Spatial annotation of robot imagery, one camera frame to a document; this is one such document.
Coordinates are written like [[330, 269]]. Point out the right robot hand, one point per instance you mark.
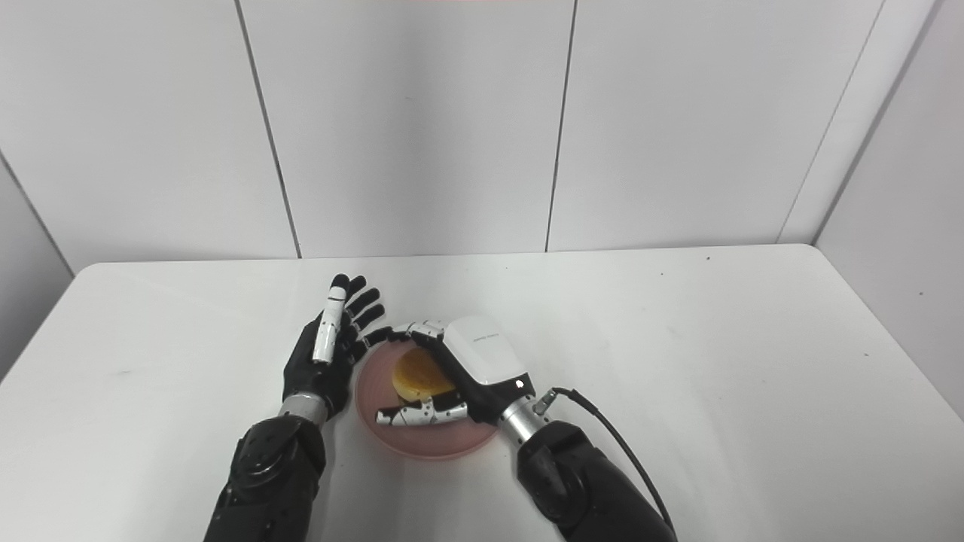
[[474, 369]]

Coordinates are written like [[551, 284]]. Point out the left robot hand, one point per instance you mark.
[[331, 350]]

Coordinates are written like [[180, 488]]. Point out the toy hamburger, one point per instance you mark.
[[418, 374]]

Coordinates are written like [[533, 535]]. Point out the pink round plate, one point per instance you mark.
[[429, 433]]

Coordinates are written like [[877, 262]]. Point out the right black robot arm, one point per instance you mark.
[[580, 474]]

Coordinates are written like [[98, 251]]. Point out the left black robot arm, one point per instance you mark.
[[271, 474]]

